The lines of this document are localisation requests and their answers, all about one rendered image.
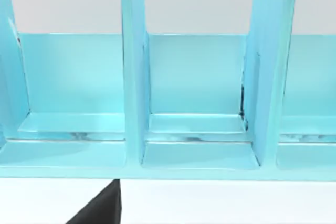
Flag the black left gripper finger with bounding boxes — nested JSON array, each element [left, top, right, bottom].
[[65, 178, 123, 224]]

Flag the light blue rack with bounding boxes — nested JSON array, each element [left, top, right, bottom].
[[0, 0, 336, 179]]

